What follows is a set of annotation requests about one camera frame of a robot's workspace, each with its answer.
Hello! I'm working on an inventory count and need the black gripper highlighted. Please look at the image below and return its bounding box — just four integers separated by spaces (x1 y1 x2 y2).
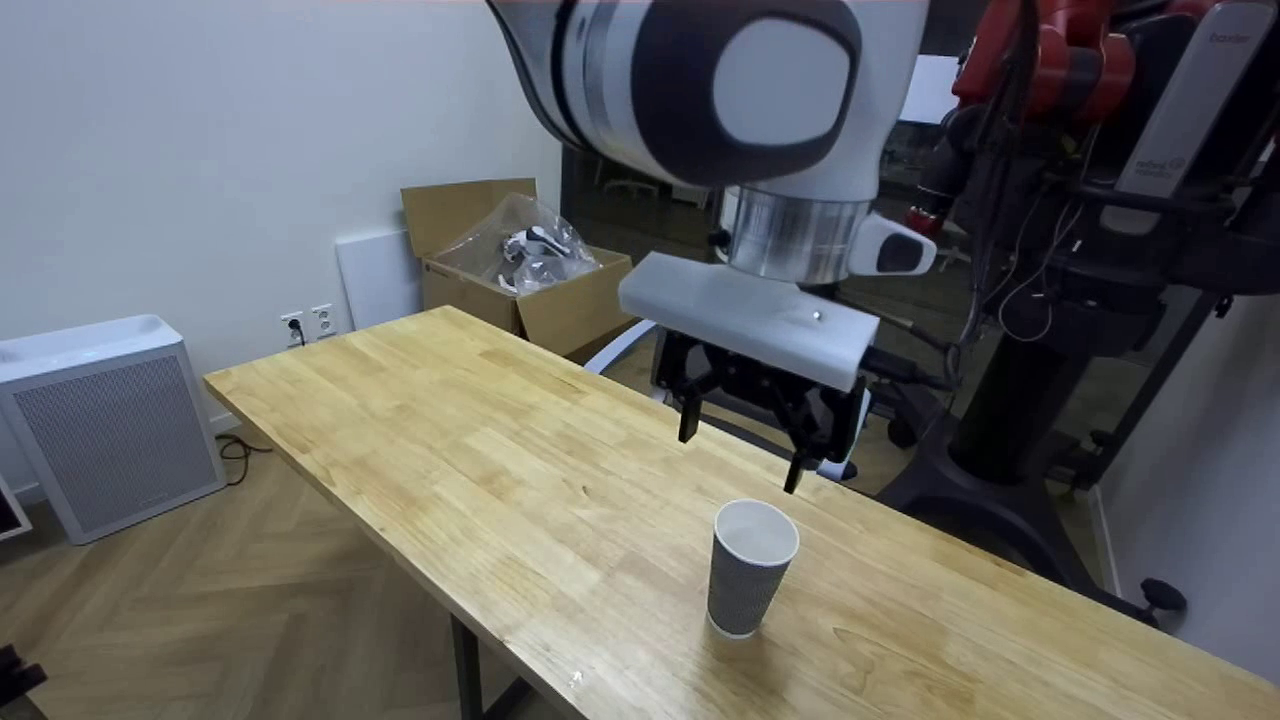
652 330 866 491

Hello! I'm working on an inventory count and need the grey paper cup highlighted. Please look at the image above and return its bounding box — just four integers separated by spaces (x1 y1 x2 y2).
709 498 800 640

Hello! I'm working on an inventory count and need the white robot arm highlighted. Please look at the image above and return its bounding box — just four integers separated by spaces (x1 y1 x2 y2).
486 0 938 473

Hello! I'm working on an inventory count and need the open cardboard box with plastic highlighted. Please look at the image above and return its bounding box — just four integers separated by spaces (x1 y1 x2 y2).
402 178 631 354

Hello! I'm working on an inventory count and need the black table leg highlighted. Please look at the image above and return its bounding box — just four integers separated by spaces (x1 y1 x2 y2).
449 616 486 720

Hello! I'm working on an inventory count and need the white air purifier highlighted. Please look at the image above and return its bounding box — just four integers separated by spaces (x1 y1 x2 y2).
0 315 226 545

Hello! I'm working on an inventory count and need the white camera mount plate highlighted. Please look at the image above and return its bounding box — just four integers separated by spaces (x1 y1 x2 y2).
622 250 882 391

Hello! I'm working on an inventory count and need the white wall panel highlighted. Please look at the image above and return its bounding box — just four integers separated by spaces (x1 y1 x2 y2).
337 229 422 326

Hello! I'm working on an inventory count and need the red black robot on pedestal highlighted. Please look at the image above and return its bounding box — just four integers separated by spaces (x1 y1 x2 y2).
876 0 1280 605

